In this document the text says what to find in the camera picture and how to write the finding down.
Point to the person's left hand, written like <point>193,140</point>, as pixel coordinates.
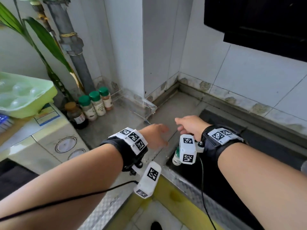
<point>154,136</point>

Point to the person's right hand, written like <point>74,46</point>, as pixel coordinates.
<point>193,125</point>

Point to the green-capped spice bottle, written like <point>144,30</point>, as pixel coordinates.
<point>88,110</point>
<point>98,105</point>
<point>106,99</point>
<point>176,160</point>

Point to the person's right forearm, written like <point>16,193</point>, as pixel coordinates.
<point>263,184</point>

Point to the person's left forearm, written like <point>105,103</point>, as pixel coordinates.
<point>72,177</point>

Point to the black stove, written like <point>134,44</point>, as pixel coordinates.
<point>187,177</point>

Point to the dark brown glass jar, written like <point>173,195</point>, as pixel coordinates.
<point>76,117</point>

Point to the person's black shoe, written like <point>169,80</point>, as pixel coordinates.
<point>156,226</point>

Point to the clear acrylic organizer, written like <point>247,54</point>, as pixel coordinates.
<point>141,105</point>

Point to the yellow cabinet front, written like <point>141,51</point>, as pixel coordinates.
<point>168,191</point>

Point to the grey drain pipe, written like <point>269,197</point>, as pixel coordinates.
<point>76,64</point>

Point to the white microwave oven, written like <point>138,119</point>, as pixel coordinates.
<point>48,143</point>

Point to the black range hood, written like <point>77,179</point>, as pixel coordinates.
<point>263,21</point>

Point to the green plastic egg tray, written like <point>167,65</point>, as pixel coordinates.
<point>28,93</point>

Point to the green leafy plant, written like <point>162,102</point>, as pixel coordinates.
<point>45,38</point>

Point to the blue patterned packet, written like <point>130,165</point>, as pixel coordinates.
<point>4,122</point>

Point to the rusty thin pipe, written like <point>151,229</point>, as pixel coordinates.
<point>42,15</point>

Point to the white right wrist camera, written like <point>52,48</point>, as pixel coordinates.
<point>188,150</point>

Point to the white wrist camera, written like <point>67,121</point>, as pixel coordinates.
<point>147,184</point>
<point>188,150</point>

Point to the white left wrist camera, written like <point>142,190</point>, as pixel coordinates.
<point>147,184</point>

